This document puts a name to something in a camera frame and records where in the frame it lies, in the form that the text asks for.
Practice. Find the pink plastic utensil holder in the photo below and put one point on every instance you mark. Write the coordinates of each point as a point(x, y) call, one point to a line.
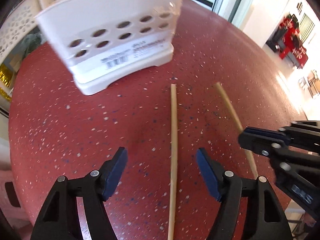
point(101, 41)

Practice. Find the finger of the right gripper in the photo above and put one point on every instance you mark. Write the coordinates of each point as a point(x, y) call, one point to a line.
point(259, 140)

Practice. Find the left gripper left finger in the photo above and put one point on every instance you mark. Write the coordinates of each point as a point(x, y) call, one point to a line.
point(112, 171)

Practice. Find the red decorated items pile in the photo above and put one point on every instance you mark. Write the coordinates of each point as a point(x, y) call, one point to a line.
point(287, 43)

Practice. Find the pink plastic stool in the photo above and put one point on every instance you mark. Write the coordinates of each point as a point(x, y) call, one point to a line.
point(10, 202)

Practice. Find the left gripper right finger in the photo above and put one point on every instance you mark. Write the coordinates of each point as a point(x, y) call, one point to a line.
point(212, 173)

